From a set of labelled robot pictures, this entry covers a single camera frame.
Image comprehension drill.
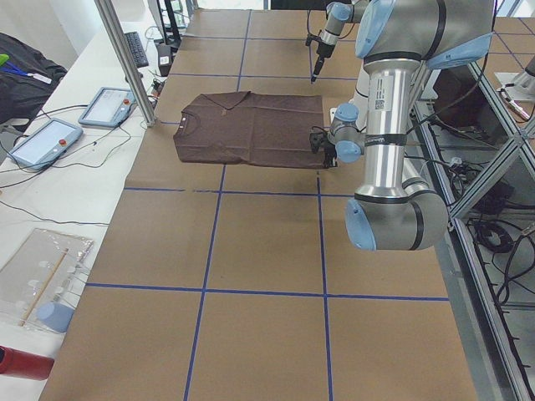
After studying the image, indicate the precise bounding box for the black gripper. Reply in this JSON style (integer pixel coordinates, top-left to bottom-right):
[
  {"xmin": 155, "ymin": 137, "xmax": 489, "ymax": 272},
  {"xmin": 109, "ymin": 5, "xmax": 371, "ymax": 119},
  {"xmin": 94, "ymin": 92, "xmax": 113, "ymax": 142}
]
[
  {"xmin": 309, "ymin": 129, "xmax": 338, "ymax": 169},
  {"xmin": 305, "ymin": 33, "xmax": 334, "ymax": 83}
]

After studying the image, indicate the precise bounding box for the dark brown t-shirt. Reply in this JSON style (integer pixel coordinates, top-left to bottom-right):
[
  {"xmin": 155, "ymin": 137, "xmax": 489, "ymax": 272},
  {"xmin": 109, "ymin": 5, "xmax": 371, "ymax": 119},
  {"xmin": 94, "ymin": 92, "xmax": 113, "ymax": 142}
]
[{"xmin": 174, "ymin": 91, "xmax": 326, "ymax": 170}]

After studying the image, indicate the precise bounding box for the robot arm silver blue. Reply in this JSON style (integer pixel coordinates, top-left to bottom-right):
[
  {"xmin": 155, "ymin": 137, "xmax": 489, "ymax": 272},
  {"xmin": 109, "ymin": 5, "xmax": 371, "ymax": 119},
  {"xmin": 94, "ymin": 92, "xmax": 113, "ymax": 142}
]
[
  {"xmin": 305, "ymin": 1, "xmax": 369, "ymax": 83},
  {"xmin": 308, "ymin": 1, "xmax": 495, "ymax": 251}
]

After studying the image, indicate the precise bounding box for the black keyboard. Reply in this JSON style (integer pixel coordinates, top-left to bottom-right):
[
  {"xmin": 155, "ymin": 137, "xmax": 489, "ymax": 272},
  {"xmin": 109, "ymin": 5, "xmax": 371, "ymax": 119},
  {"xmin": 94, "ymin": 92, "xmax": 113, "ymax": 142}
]
[{"xmin": 124, "ymin": 32, "xmax": 150, "ymax": 68}]

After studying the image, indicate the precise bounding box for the far teach pendant tablet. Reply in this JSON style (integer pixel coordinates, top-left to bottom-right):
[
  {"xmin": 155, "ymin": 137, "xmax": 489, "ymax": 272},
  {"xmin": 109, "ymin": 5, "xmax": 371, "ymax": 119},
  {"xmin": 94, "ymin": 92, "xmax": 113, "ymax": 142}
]
[{"xmin": 78, "ymin": 87, "xmax": 135, "ymax": 128}]

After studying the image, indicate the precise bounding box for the teach pendant tablet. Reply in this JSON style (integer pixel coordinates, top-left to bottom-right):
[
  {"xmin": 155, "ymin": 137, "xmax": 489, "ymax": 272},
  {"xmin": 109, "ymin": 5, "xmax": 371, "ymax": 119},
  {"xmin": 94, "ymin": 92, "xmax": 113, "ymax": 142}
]
[
  {"xmin": 8, "ymin": 119, "xmax": 83, "ymax": 170},
  {"xmin": 78, "ymin": 87, "xmax": 135, "ymax": 128}
]

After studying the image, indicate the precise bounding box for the near teach pendant tablet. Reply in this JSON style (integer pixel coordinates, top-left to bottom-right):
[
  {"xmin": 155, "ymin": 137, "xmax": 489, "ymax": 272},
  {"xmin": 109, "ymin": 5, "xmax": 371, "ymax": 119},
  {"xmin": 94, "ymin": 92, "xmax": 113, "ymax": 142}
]
[{"xmin": 8, "ymin": 119, "xmax": 83, "ymax": 170}]

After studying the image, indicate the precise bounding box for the black backpack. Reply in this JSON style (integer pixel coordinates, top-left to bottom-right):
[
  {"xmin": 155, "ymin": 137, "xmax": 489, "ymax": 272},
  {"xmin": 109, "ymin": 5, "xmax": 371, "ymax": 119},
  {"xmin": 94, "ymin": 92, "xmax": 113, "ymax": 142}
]
[{"xmin": 1, "ymin": 33, "xmax": 68, "ymax": 124}]

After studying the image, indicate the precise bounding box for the blue plastic cup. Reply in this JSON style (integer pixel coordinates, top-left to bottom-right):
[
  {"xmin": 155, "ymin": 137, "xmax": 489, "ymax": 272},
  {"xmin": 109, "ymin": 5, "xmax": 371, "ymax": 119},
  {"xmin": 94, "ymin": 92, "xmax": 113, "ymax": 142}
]
[{"xmin": 37, "ymin": 302, "xmax": 74, "ymax": 333}]

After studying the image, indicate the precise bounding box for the clear plastic tray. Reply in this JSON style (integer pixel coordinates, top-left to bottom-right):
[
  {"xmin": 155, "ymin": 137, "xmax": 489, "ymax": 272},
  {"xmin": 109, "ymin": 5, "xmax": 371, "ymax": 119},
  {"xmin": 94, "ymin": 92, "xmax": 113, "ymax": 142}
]
[{"xmin": 1, "ymin": 229, "xmax": 94, "ymax": 333}]

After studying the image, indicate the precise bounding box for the red bottle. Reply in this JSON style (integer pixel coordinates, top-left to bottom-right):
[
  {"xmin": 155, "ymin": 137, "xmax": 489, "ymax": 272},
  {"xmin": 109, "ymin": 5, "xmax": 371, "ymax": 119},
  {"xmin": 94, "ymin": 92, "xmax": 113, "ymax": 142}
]
[{"xmin": 1, "ymin": 346, "xmax": 54, "ymax": 380}]

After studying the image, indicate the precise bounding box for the aluminium frame column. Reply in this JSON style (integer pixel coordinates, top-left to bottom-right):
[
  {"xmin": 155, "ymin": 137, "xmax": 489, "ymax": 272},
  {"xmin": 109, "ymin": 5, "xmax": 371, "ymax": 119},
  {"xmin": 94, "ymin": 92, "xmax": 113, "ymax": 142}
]
[{"xmin": 94, "ymin": 0, "xmax": 156, "ymax": 127}]

